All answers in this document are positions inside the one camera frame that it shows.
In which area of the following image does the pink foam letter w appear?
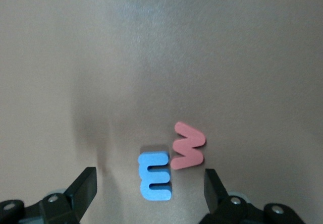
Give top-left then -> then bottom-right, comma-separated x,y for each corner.
170,122 -> 207,171

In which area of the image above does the light blue foam letter m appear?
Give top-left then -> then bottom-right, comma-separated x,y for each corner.
137,150 -> 173,201

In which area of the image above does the brown table cover sheet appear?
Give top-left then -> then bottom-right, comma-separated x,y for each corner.
0,0 -> 323,224

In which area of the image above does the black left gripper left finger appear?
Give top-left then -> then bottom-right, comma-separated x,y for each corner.
0,166 -> 97,224

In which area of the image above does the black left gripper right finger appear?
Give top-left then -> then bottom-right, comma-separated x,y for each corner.
199,169 -> 307,224

